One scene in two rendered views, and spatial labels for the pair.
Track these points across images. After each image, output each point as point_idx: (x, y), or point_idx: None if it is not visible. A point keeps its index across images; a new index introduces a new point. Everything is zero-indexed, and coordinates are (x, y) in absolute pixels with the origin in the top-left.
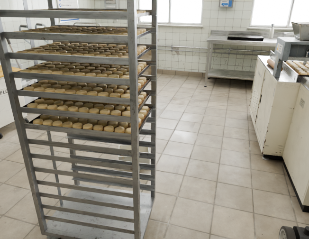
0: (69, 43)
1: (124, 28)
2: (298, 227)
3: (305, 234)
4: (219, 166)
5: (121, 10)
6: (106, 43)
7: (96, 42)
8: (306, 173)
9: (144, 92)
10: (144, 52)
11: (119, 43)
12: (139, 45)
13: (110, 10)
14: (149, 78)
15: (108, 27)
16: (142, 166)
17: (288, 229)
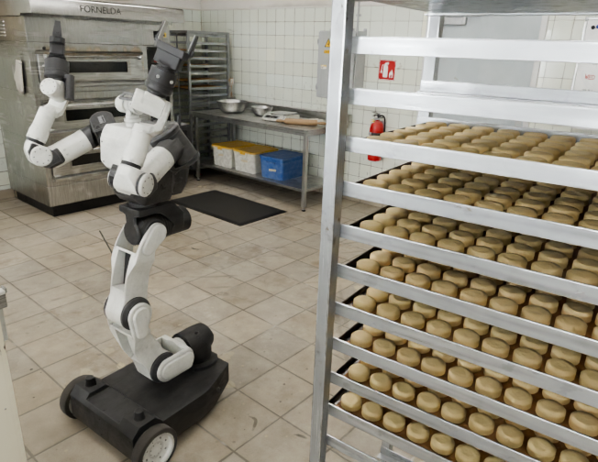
0: None
1: (412, 235)
2: (138, 425)
3: (145, 416)
4: None
5: (424, 199)
6: (461, 303)
7: (497, 311)
8: None
9: (353, 368)
10: (372, 250)
11: (421, 290)
12: (367, 275)
13: (456, 195)
14: (338, 345)
15: (460, 256)
16: None
17: (150, 433)
